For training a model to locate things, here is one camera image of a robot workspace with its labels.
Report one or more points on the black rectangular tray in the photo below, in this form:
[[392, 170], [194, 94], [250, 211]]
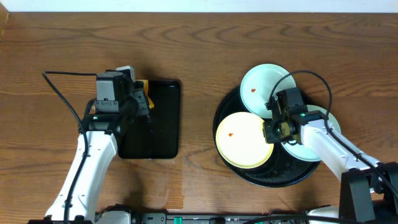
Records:
[[155, 136]]

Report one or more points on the black round tray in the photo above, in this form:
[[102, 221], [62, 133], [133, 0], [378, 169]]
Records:
[[280, 170]]

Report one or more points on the yellow plate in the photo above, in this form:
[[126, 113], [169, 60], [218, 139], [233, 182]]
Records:
[[240, 140]]

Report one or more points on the green and yellow sponge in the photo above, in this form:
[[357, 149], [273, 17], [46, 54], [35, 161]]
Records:
[[146, 91]]

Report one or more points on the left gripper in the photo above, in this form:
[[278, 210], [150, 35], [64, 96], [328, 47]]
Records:
[[142, 101]]

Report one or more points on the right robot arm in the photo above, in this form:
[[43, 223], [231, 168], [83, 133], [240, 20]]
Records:
[[368, 187]]

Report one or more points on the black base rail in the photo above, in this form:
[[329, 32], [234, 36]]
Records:
[[163, 218]]

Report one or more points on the light blue plate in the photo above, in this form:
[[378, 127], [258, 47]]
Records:
[[257, 85], [300, 152]]

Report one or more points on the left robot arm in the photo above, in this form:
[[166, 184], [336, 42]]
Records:
[[120, 100]]

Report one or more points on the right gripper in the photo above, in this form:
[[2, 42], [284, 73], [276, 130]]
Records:
[[270, 137]]

